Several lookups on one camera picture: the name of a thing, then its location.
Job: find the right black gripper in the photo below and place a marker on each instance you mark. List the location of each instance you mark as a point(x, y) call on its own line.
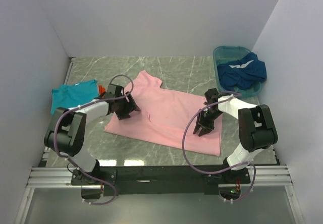
point(210, 126)

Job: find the orange folded t shirt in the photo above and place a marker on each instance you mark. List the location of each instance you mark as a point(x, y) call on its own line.
point(101, 89)

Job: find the teal plastic bin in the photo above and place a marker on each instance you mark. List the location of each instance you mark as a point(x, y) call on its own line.
point(225, 54)

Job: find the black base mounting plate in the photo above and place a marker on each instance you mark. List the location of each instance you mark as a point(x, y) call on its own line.
point(168, 179)

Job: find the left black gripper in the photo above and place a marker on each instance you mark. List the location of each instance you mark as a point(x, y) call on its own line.
point(130, 106)

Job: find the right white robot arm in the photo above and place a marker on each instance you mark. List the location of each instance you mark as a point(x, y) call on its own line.
point(256, 127)

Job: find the pink t shirt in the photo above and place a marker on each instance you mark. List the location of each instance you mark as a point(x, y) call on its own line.
point(164, 116)

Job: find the navy blue t shirt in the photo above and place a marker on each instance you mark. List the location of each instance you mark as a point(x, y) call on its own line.
point(242, 73)

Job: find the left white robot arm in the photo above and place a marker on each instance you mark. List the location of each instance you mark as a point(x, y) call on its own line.
point(66, 131)

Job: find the teal folded t shirt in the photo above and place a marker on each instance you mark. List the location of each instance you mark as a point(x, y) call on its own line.
point(69, 96)

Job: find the aluminium rail frame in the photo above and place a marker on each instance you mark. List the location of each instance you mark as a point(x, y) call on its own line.
point(193, 74)

